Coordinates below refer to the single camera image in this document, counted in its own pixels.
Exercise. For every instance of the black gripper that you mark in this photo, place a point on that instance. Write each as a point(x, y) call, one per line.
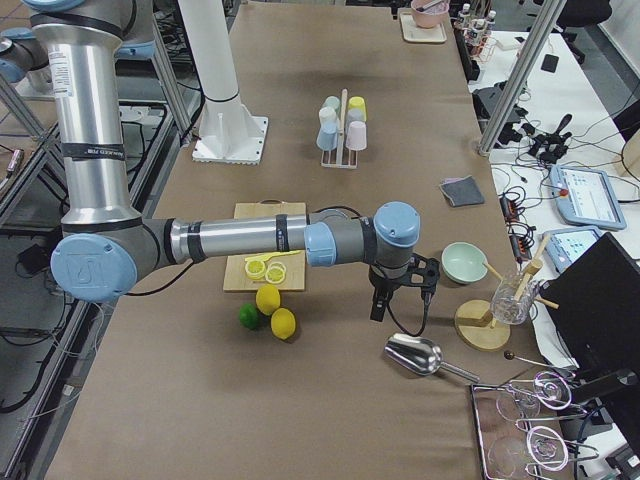
point(382, 285)

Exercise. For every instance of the pink plastic cup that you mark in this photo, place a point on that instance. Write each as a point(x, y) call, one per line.
point(356, 138)

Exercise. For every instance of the green plastic cup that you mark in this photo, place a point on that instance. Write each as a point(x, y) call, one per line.
point(332, 102)

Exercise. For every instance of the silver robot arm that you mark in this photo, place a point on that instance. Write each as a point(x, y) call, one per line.
point(107, 246)

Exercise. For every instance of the blue plastic cup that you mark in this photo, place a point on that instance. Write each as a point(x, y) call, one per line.
point(327, 136)

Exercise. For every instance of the grey plastic cup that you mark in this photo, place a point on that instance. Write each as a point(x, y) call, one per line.
point(354, 114)

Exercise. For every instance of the white plastic cup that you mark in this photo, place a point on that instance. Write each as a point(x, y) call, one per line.
point(327, 116)

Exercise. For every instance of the yellow plastic cup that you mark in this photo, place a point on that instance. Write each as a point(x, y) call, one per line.
point(357, 103)

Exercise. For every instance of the metal scoop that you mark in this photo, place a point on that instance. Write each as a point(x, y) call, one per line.
point(422, 356)

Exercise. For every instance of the light green bowl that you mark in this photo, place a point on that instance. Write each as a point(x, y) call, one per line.
point(463, 263)

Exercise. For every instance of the whole yellow lemon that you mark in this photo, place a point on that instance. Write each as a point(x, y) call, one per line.
point(283, 323)
point(268, 299)

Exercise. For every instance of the lemon slice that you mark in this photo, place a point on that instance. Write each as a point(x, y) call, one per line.
point(255, 269)
point(275, 273)

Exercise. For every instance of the yellow plastic knife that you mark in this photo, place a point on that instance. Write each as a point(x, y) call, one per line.
point(264, 257)

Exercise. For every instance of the green lime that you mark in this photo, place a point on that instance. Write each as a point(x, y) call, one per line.
point(249, 316)

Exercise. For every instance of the clear glass mug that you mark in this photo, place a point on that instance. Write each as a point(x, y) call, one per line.
point(505, 307)

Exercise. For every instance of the grey folded cloth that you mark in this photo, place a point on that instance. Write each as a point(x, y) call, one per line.
point(462, 191)

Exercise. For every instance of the wooden cutting board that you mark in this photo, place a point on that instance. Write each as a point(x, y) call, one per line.
point(235, 279)

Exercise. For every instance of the blue teach pendant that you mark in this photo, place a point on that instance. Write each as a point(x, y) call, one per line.
point(565, 246)
point(585, 197)

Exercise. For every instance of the black monitor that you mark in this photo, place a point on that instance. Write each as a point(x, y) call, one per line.
point(598, 313)

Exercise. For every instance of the beige tray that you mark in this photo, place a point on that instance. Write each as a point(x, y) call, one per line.
point(414, 34)

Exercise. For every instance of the pink bowl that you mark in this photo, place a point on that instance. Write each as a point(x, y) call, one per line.
point(428, 14)

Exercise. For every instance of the white wire cup rack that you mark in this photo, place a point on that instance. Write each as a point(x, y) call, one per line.
point(341, 157)

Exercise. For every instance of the metal wire glass rack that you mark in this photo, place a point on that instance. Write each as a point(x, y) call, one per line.
point(518, 432)

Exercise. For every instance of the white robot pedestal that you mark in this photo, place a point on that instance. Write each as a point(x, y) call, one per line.
point(228, 133)

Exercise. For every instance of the aluminium frame post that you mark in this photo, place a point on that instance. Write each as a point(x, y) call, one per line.
point(541, 28)

